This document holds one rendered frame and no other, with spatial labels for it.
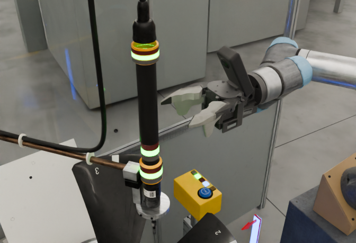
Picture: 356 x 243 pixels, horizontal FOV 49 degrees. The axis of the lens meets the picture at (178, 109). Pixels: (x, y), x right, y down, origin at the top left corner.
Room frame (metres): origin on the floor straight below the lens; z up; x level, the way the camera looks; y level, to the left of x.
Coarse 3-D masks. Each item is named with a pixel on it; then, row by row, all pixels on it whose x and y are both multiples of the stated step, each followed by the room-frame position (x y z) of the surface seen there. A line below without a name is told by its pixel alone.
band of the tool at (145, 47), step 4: (132, 44) 0.56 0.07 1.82; (136, 44) 0.58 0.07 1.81; (140, 44) 0.58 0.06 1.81; (144, 44) 0.59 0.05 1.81; (156, 44) 0.56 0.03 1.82; (132, 48) 0.55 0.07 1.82; (136, 48) 0.55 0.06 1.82; (140, 48) 0.55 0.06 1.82; (144, 48) 0.59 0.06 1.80; (148, 48) 0.55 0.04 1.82; (152, 48) 0.55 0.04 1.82; (132, 52) 0.55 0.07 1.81; (156, 52) 0.55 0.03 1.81; (144, 60) 0.54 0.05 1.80
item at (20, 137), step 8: (88, 0) 0.59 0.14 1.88; (144, 0) 0.56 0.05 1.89; (88, 8) 0.59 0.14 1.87; (96, 32) 0.59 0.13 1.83; (96, 40) 0.59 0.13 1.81; (96, 48) 0.59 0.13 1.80; (96, 56) 0.59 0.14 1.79; (96, 64) 0.59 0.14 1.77; (96, 72) 0.59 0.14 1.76; (104, 104) 0.59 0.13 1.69; (104, 112) 0.59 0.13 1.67; (104, 120) 0.59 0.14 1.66; (104, 128) 0.59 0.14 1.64; (8, 136) 0.67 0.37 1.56; (16, 136) 0.67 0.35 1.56; (24, 136) 0.66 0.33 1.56; (104, 136) 0.59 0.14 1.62; (40, 144) 0.64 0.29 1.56; (48, 144) 0.64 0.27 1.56; (56, 144) 0.64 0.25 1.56; (88, 152) 0.61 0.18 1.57; (88, 160) 0.60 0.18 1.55
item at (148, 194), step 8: (144, 8) 0.56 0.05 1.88; (144, 16) 0.56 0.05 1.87; (136, 24) 0.55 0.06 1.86; (144, 24) 0.55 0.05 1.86; (152, 24) 0.56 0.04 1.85; (136, 32) 0.55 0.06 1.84; (144, 32) 0.55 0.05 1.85; (152, 32) 0.55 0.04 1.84; (136, 40) 0.55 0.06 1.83; (144, 40) 0.55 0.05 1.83; (152, 40) 0.55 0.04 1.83; (144, 184) 0.55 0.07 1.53; (160, 184) 0.56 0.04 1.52; (144, 192) 0.56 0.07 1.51; (152, 192) 0.55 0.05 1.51; (160, 192) 0.56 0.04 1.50; (152, 200) 0.55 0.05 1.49; (160, 200) 0.56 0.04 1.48; (152, 208) 0.55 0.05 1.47
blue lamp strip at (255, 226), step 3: (258, 219) 0.76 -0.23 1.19; (255, 222) 0.77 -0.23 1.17; (258, 222) 0.76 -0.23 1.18; (255, 225) 0.76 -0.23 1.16; (258, 225) 0.76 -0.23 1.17; (252, 228) 0.77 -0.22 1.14; (255, 228) 0.76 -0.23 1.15; (258, 228) 0.76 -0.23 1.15; (252, 231) 0.77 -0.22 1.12; (255, 231) 0.76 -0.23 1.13; (252, 234) 0.77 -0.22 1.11; (255, 234) 0.76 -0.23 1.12; (252, 237) 0.77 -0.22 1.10; (255, 237) 0.76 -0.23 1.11; (252, 240) 0.77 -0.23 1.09; (255, 240) 0.76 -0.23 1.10
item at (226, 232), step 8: (208, 216) 0.77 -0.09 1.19; (200, 224) 0.74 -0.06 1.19; (208, 224) 0.74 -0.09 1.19; (216, 224) 0.75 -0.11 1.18; (192, 232) 0.72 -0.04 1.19; (200, 232) 0.72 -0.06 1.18; (208, 232) 0.72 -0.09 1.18; (224, 232) 0.72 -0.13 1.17; (184, 240) 0.69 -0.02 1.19; (192, 240) 0.69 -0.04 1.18; (200, 240) 0.69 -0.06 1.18; (208, 240) 0.69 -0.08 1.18; (216, 240) 0.70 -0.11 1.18; (224, 240) 0.70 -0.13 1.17; (232, 240) 0.71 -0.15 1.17
